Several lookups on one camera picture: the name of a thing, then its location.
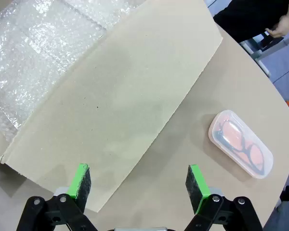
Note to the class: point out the person in black T-shirt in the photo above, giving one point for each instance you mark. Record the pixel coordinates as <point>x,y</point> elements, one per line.
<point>243,16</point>

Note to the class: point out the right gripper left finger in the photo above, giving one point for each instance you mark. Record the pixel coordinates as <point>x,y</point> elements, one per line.
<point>83,185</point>

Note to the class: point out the brown cardboard shipping box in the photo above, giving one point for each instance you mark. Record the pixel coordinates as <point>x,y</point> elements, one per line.
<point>110,96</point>

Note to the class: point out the dark-framed eyeglasses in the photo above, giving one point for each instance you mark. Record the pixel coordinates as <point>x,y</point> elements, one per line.
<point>246,150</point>

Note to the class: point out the person's left hand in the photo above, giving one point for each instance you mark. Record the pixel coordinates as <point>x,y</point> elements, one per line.
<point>285,25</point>

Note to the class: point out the white metal-legged work table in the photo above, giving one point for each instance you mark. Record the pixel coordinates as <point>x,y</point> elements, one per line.
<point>254,51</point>

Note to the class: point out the clear bubble wrap sheet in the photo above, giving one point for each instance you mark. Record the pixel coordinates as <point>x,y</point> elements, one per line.
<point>38,48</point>

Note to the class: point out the translucent glasses case orange liner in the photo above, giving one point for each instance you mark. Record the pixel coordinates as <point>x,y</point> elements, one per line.
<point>233,125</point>

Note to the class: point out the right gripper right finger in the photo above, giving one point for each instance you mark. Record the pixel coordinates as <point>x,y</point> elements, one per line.
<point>195,185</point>

